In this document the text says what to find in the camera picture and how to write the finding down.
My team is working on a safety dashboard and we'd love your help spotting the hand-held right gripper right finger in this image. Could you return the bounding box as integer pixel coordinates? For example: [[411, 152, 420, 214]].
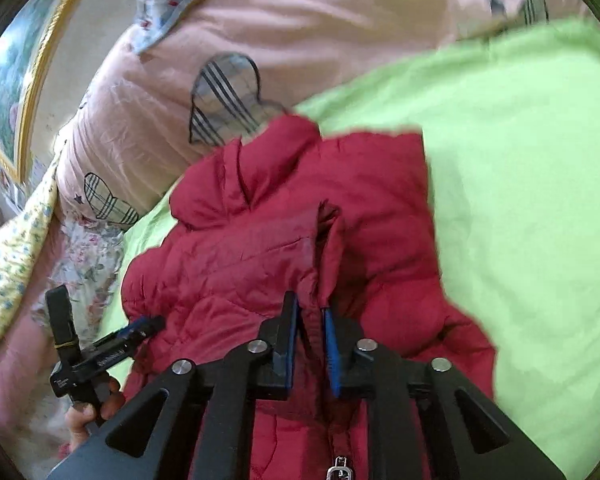
[[321, 307, 568, 480]]

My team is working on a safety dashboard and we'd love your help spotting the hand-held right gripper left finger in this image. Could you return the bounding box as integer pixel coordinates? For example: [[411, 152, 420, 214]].
[[45, 291, 301, 480]]

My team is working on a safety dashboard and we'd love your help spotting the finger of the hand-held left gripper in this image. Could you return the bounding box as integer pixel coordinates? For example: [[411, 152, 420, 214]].
[[45, 284, 79, 361], [94, 314, 167, 356]]

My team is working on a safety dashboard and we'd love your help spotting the red quilted jacket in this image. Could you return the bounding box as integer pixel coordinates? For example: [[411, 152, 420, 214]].
[[121, 114, 497, 480]]

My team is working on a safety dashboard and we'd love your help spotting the person's left hand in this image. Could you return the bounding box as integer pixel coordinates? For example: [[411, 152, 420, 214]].
[[64, 377, 127, 457]]

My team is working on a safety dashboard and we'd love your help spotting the ruffled floral pillow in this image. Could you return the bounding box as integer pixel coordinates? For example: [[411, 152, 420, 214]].
[[30, 215, 131, 341]]

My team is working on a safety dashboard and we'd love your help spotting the pink bedsheet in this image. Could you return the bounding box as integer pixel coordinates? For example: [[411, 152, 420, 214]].
[[0, 285, 131, 466]]

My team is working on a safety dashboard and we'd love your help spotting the yellow floral quilt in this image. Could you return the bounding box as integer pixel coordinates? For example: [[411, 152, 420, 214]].
[[0, 150, 66, 356]]

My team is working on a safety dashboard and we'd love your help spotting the green blanket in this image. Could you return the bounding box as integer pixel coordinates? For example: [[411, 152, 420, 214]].
[[100, 19, 600, 480]]

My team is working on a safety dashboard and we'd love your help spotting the gold framed picture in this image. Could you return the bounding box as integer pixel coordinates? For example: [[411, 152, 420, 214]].
[[0, 0, 106, 181]]

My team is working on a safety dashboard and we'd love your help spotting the pink duvet with plaid hearts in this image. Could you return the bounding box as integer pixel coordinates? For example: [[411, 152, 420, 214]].
[[55, 0, 581, 233]]

